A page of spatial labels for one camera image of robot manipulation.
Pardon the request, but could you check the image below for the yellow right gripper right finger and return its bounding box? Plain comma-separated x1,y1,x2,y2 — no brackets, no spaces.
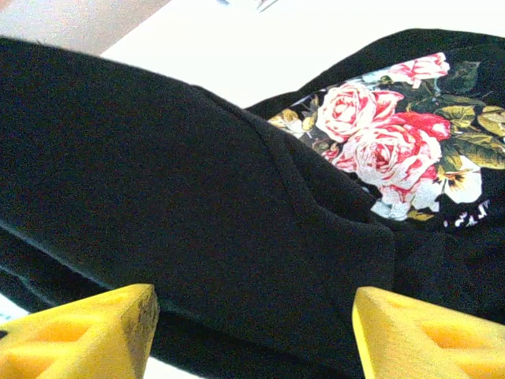
350,286,505,379

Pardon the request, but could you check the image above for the black t-shirt with rose print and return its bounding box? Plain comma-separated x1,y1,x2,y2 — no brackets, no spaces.
0,27,505,379

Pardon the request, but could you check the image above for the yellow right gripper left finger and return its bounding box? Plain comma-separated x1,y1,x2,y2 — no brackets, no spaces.
0,283,160,379

